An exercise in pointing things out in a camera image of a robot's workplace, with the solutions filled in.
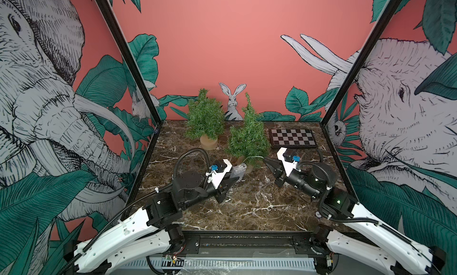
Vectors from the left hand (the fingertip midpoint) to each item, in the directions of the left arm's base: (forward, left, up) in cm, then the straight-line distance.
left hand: (236, 174), depth 61 cm
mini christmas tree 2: (+19, -6, -6) cm, 21 cm away
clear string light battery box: (0, -1, +3) cm, 3 cm away
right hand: (+4, -10, +4) cm, 11 cm away
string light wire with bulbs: (+5, -6, +4) cm, 8 cm away
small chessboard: (+39, -37, -30) cm, 62 cm away
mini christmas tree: (+35, +14, -7) cm, 38 cm away
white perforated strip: (-23, +3, -31) cm, 39 cm away
